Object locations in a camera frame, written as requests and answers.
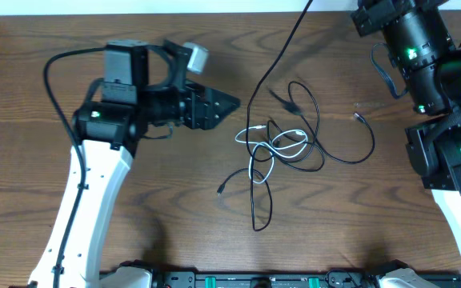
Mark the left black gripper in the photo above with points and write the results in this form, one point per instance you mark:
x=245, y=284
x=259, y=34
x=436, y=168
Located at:
x=207, y=117

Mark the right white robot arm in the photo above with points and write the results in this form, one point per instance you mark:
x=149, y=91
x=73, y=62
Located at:
x=421, y=48

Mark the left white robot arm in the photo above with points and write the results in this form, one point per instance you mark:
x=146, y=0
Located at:
x=143, y=85

